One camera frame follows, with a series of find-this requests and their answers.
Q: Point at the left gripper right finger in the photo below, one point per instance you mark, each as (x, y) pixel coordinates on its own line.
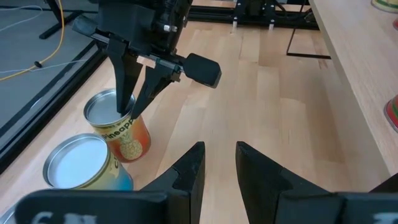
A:
(264, 193)

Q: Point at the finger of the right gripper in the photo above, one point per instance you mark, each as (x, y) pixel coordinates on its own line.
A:
(126, 74)
(152, 90)

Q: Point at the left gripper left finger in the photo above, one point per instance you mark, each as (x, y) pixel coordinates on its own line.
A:
(186, 193)

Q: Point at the pineapple label red can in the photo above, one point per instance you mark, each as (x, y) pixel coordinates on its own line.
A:
(130, 143)

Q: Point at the cherry label blue can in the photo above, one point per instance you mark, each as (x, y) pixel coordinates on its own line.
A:
(77, 161)

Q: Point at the tomato label can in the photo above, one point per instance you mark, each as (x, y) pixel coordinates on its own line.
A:
(392, 113)

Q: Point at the beans label can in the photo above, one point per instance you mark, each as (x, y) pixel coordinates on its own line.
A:
(395, 24)

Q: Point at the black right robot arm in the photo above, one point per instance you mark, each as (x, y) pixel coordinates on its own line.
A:
(252, 9)

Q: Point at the black desk leg frame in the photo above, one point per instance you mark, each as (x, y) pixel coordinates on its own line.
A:
(62, 25)

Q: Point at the black table frame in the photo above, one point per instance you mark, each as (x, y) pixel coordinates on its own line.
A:
(37, 124)

